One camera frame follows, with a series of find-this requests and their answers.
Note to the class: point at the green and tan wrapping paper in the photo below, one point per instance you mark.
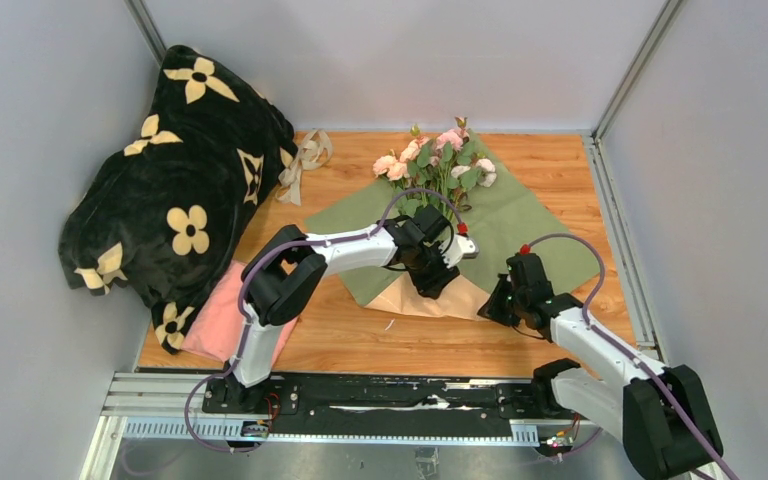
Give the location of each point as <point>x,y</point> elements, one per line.
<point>503,218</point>

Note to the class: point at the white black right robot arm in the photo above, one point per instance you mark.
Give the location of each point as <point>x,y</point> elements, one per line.
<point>660,414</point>

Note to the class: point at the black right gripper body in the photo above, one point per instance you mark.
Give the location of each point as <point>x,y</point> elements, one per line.
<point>505,305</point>

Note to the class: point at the beige ribbon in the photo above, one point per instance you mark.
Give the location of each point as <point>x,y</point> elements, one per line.
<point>314,151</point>

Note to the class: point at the black blanket with cream flowers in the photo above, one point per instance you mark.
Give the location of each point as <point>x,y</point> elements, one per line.
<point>165,214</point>

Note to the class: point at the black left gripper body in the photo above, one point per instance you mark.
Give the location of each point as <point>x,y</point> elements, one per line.
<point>429,270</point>

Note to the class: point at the pink folded cloth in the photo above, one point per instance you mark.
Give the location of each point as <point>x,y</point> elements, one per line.
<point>216,330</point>

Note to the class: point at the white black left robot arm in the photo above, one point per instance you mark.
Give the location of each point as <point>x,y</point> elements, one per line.
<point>280,281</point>

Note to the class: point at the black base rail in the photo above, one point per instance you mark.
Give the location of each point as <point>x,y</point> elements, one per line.
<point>344,409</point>

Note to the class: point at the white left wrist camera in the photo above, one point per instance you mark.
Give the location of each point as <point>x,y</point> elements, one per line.
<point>460,247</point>

